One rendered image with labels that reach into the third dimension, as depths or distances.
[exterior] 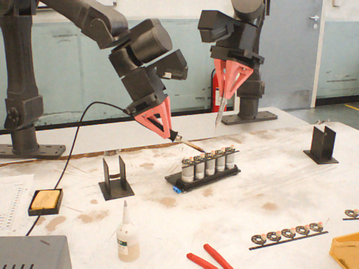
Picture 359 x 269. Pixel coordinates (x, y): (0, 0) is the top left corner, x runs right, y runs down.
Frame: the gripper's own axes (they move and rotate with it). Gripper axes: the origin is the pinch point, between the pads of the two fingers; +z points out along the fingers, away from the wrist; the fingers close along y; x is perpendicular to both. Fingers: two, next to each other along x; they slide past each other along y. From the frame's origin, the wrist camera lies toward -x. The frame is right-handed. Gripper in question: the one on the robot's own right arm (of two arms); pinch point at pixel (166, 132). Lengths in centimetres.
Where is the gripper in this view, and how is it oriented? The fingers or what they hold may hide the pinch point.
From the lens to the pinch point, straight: 73.4
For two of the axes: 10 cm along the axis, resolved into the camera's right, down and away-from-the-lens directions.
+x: -8.6, 3.9, 3.3
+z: 4.8, 8.5, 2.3
